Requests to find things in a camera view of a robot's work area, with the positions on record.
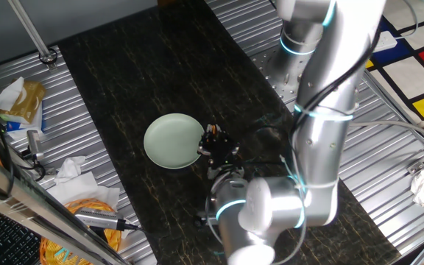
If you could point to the wide aluminium frame bar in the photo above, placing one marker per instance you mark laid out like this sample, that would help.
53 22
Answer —
31 206

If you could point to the yellow wicker basket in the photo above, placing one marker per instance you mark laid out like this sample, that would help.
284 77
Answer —
50 254

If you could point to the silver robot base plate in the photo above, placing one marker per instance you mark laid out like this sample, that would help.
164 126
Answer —
285 94

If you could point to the black gold-veined marble mat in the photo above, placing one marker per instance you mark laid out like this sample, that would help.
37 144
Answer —
123 73

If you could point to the aluminium pole with base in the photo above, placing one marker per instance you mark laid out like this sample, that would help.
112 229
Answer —
31 33

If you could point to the white power strip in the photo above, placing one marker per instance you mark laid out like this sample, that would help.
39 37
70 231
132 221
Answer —
386 40

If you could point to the yellow tissue box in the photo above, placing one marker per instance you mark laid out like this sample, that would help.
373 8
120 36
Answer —
28 99

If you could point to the flat white paper towel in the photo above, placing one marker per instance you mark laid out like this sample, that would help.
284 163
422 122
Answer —
83 187

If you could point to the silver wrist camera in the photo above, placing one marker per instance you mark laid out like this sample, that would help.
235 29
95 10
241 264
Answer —
204 221

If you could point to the small silver camera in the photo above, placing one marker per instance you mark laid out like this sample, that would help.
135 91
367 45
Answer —
34 143

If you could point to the pale green round plate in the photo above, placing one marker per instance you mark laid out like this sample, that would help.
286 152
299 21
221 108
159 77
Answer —
171 141

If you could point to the silver camera with black plug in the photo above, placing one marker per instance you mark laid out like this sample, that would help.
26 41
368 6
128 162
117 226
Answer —
98 219

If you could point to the colourful squares floor mat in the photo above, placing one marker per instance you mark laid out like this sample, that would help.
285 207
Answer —
410 77

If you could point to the white blue tissue pack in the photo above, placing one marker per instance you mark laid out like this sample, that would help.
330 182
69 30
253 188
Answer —
24 127

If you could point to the orange plastic clothespin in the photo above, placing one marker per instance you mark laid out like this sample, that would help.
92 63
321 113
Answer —
214 129

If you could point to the black keyboard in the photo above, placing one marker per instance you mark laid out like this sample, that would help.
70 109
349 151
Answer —
6 239

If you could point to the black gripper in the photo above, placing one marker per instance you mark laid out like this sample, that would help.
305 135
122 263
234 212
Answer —
221 156

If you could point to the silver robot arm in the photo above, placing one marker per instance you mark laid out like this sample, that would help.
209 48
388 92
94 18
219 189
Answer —
322 147

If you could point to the teal plastic clothespin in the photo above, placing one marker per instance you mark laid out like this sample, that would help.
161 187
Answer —
62 254

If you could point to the crumpled white tissue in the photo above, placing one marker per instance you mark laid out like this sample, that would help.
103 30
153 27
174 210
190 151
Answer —
68 167

